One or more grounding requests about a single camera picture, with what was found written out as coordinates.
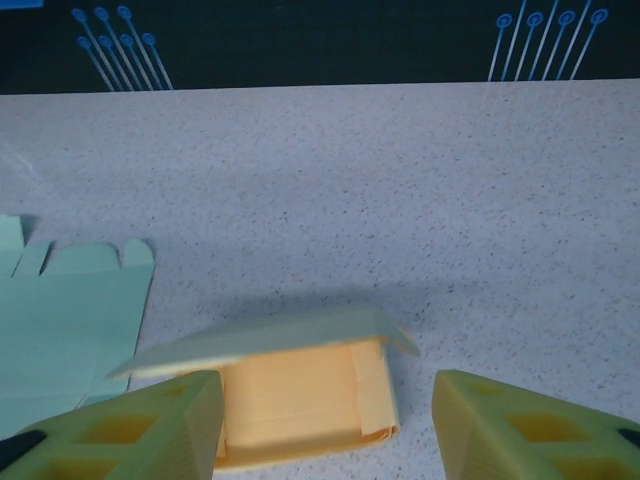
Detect yellow paper box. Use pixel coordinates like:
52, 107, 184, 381
107, 307, 421, 474

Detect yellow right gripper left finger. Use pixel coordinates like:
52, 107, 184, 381
0, 369, 224, 480

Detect green paper box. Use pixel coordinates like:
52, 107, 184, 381
0, 214, 156, 411

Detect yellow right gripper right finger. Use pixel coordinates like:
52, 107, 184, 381
432, 369, 640, 480

